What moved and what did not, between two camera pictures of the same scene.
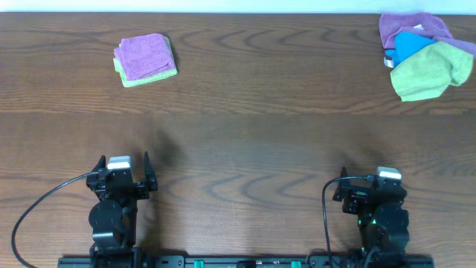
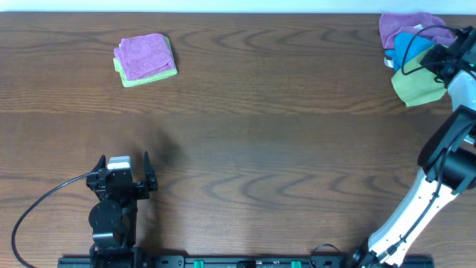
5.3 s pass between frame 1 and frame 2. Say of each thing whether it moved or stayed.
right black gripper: moved
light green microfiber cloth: stayed
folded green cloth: stayed
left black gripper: stayed
